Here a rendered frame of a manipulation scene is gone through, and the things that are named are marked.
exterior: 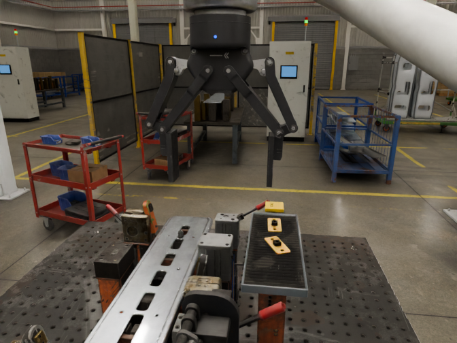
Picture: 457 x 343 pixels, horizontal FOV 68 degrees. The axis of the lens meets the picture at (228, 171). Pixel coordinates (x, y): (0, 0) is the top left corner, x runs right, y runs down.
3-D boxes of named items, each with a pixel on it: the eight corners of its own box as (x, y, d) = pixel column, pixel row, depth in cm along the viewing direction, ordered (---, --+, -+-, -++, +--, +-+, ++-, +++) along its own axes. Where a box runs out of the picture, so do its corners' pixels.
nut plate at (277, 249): (263, 239, 91) (264, 235, 91) (277, 237, 92) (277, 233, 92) (277, 254, 83) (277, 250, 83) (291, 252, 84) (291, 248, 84)
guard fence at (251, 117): (161, 131, 831) (156, 43, 770) (162, 130, 845) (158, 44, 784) (313, 135, 787) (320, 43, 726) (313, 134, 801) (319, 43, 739)
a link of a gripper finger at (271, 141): (268, 131, 47) (274, 131, 46) (266, 180, 49) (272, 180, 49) (268, 136, 44) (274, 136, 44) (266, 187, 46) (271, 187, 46)
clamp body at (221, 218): (215, 289, 143) (215, 210, 132) (242, 291, 142) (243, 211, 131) (211, 304, 134) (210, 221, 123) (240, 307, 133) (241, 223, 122)
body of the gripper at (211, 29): (256, 18, 44) (254, 91, 47) (193, 19, 46) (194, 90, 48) (253, 10, 37) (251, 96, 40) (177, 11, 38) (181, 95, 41)
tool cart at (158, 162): (168, 165, 558) (165, 105, 528) (194, 168, 543) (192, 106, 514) (141, 180, 485) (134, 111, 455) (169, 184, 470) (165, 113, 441)
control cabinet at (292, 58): (266, 141, 728) (270, 15, 653) (266, 136, 779) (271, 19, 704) (304, 142, 718) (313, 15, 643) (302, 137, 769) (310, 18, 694)
